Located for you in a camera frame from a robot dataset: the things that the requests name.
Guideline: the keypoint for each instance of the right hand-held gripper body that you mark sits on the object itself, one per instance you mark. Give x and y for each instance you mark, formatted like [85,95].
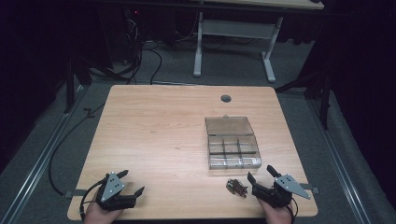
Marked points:
[285,188]

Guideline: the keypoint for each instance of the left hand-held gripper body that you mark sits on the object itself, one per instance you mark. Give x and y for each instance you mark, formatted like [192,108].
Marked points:
[112,186]

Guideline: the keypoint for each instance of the person's right hand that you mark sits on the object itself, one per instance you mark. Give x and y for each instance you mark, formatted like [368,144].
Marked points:
[275,214]

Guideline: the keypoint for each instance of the person's left hand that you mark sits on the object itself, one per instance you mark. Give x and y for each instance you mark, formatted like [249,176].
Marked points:
[99,215]

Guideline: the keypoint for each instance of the clear plastic compartment box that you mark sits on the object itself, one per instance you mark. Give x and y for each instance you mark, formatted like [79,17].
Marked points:
[232,143]

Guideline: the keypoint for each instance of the black metal stand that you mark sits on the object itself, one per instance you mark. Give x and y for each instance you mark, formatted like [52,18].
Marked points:
[323,99]
[73,84]

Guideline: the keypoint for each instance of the grey metal table bracket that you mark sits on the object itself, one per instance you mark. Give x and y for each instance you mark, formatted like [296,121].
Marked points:
[310,188]
[76,193]

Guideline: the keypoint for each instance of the metal floor rail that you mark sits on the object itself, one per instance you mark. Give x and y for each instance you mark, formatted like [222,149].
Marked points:
[339,161]
[40,158]

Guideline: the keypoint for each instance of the white metal desk frame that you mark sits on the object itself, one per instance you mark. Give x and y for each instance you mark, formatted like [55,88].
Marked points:
[236,29]

